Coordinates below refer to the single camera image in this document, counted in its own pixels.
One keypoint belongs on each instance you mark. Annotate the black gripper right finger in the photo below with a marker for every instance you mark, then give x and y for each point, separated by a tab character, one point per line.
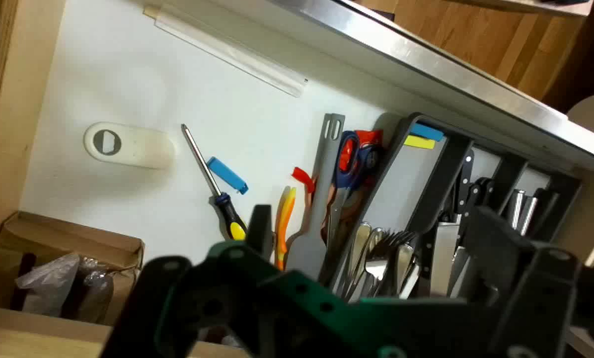
533	304

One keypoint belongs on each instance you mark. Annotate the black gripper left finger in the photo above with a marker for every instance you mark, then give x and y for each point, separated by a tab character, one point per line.
175	300

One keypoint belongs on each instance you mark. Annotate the wooden kitchen drawer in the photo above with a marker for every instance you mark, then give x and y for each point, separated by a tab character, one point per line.
68	65

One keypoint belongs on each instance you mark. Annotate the grey silicone spatula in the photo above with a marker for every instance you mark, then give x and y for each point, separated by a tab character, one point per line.
306	248

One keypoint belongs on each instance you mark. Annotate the black cutlery tray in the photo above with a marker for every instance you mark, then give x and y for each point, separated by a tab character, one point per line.
424	182

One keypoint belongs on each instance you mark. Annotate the silver forks bundle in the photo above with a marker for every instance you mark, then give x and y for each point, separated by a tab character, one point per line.
382	266

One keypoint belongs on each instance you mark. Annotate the brown cardboard box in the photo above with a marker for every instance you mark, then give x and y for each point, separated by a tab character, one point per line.
62	270

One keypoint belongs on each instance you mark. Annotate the white plastic strip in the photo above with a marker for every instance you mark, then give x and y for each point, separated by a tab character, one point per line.
173	23

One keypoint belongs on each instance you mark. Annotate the black yellow handled screwdriver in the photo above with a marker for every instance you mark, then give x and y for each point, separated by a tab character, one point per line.
231	220

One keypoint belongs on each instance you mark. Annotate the black handled utensil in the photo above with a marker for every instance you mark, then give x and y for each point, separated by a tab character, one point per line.
261	236

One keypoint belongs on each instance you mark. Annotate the red blue handled scissors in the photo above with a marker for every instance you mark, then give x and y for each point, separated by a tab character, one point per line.
356	157

